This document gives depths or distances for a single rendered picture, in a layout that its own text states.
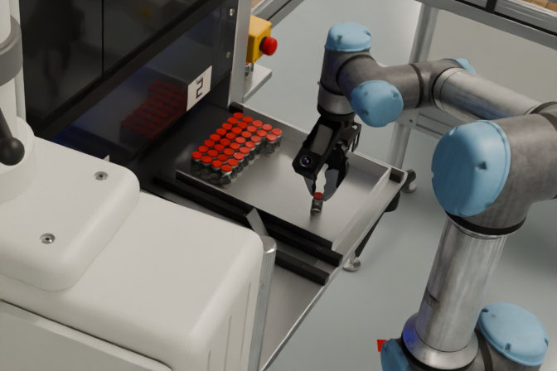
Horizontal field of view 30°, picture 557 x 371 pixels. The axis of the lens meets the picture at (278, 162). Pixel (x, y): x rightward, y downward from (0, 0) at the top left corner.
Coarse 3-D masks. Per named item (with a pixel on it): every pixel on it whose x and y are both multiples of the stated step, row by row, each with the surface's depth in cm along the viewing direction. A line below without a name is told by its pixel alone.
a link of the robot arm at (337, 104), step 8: (320, 88) 180; (320, 96) 181; (328, 96) 179; (336, 96) 178; (344, 96) 178; (320, 104) 181; (328, 104) 180; (336, 104) 179; (344, 104) 179; (336, 112) 180; (344, 112) 180
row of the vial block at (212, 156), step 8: (248, 120) 211; (232, 128) 209; (240, 128) 209; (232, 136) 207; (240, 136) 209; (216, 144) 204; (224, 144) 204; (208, 152) 202; (216, 152) 202; (208, 160) 200; (208, 168) 201; (200, 176) 203; (208, 176) 202
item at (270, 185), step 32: (288, 128) 214; (256, 160) 209; (288, 160) 210; (352, 160) 210; (224, 192) 195; (256, 192) 201; (288, 192) 202; (352, 192) 204; (288, 224) 191; (320, 224) 196; (352, 224) 196
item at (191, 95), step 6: (204, 72) 201; (210, 72) 204; (198, 78) 200; (204, 78) 202; (210, 78) 205; (192, 84) 199; (198, 84) 201; (204, 84) 204; (210, 84) 206; (192, 90) 200; (204, 90) 205; (192, 96) 201; (192, 102) 202; (186, 108) 201
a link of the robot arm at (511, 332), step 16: (496, 304) 166; (512, 304) 167; (480, 320) 163; (496, 320) 163; (512, 320) 164; (528, 320) 165; (480, 336) 161; (496, 336) 160; (512, 336) 161; (528, 336) 162; (544, 336) 163; (496, 352) 160; (512, 352) 159; (528, 352) 159; (544, 352) 161; (496, 368) 160; (512, 368) 161; (528, 368) 161
